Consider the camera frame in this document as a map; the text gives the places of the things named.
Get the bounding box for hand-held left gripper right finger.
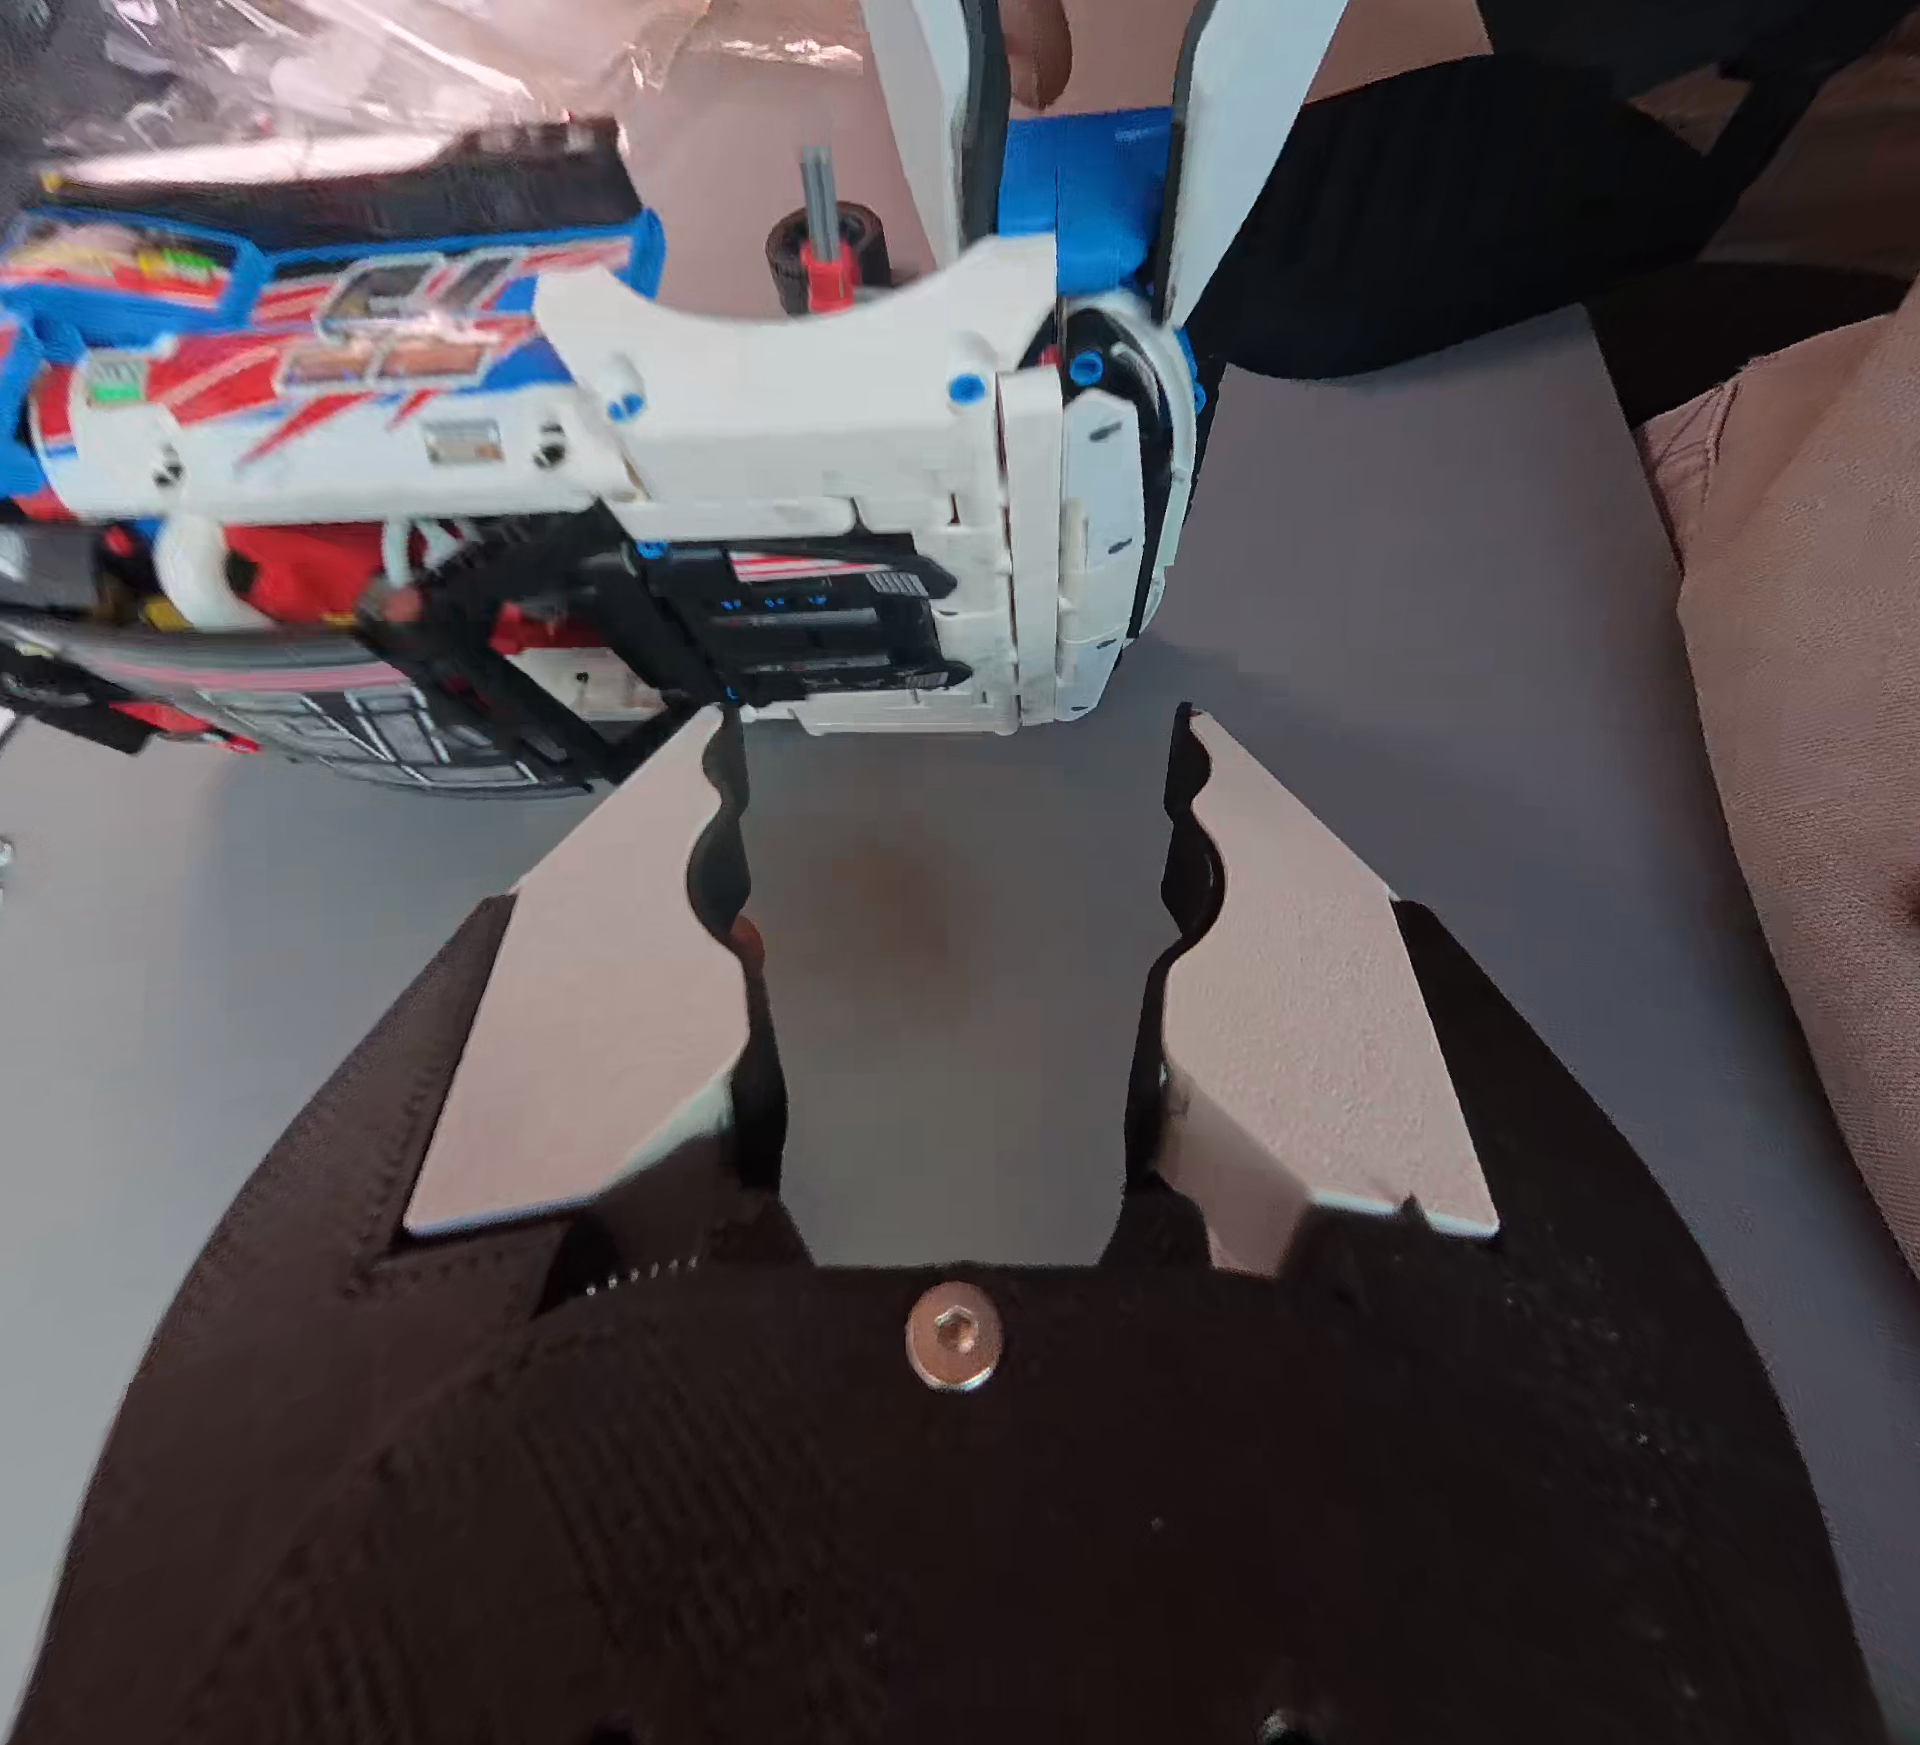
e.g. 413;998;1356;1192
1143;704;1501;1242

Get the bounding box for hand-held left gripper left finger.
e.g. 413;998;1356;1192
403;707;789;1242

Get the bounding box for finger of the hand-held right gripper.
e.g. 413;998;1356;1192
1148;0;1429;332
815;0;1038;273

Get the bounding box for brick-built toy race car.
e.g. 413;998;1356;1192
0;110;1210;803

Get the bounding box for grey desk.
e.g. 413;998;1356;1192
0;0;1920;1745

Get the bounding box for person's right hand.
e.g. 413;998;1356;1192
1001;0;1070;114

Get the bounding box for black chair armrest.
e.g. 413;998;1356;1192
1198;58;1718;386

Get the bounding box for person's beige trousers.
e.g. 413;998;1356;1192
1631;274;1920;1289

